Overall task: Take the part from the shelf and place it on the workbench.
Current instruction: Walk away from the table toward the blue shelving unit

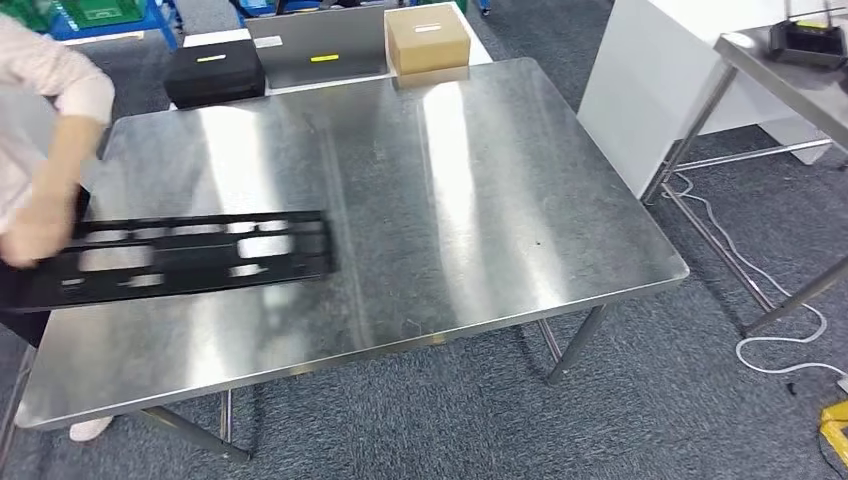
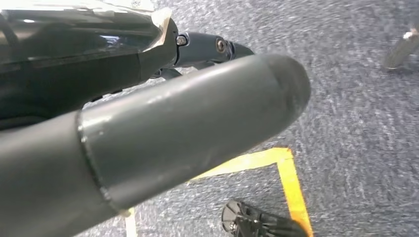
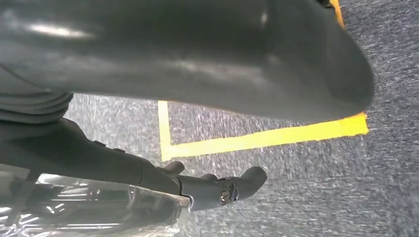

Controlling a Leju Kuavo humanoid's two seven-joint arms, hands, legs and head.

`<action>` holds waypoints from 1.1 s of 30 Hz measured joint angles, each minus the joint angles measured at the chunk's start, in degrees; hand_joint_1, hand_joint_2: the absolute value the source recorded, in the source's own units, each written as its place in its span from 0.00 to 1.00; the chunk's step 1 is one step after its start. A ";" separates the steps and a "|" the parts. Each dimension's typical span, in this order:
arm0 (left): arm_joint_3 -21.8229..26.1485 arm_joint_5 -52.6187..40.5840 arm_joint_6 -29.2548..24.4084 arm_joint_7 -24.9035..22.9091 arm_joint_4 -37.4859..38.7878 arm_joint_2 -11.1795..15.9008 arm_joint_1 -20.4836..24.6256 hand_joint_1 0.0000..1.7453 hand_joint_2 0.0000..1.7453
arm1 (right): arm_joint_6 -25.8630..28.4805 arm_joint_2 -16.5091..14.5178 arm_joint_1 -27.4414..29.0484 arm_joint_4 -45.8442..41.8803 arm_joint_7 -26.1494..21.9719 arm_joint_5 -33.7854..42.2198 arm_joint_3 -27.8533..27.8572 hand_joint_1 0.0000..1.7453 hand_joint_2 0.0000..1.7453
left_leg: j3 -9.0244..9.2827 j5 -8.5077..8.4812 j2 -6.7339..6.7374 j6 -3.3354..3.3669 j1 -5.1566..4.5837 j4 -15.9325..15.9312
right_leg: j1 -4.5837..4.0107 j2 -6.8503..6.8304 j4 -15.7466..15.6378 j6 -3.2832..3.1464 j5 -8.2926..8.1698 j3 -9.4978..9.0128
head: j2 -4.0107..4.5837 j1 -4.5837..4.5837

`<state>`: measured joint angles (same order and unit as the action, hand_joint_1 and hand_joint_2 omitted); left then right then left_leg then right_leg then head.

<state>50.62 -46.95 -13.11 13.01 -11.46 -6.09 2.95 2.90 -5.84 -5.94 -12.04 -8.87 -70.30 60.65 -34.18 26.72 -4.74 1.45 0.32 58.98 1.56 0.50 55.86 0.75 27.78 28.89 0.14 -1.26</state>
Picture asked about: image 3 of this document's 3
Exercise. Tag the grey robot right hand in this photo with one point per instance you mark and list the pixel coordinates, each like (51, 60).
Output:
(196, 49)

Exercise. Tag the yellow floor tape square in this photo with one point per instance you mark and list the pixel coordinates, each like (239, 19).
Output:
(262, 139)

